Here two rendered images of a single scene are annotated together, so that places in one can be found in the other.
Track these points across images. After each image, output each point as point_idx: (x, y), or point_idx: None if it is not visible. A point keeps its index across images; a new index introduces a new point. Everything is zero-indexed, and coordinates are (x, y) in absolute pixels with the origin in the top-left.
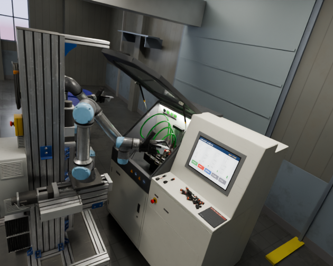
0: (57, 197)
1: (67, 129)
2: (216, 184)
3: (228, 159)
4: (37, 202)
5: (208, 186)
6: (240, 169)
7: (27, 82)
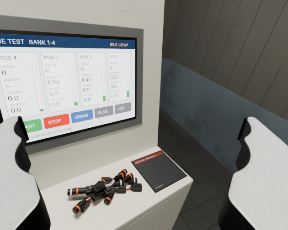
0: None
1: None
2: (117, 122)
3: (114, 56)
4: None
5: (101, 140)
6: (142, 63)
7: None
